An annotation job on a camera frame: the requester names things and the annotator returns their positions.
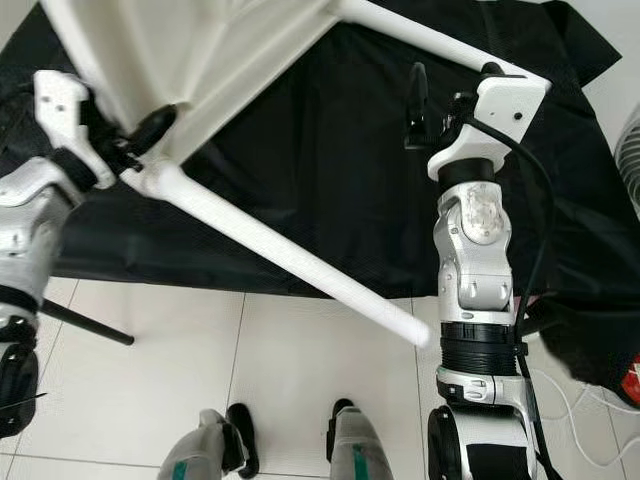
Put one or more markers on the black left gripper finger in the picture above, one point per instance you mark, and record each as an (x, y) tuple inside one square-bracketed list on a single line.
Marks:
[(155, 128)]

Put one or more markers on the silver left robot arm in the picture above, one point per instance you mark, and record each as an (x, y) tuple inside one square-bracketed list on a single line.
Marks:
[(30, 230)]

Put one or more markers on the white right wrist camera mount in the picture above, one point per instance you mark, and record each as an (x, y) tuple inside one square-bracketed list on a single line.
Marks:
[(500, 115)]

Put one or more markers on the grey robot left foot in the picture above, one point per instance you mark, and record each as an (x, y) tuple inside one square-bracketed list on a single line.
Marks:
[(200, 450)]

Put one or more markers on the small red object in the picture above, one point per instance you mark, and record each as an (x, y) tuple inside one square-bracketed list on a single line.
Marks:
[(632, 385)]

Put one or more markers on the white electric fan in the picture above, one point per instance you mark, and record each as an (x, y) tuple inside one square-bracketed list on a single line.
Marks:
[(630, 160)]

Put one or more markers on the white plastic table leg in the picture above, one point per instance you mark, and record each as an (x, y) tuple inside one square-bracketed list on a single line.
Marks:
[(420, 32), (290, 255)]

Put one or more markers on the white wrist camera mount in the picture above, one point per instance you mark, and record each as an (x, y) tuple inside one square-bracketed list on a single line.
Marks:
[(60, 110), (500, 115)]

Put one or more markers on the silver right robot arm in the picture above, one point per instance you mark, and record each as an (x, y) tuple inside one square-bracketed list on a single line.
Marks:
[(475, 260)]

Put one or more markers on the black tablecloth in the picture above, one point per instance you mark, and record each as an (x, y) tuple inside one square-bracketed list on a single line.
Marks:
[(360, 180)]

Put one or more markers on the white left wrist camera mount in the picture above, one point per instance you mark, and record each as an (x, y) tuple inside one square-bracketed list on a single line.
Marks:
[(60, 110)]

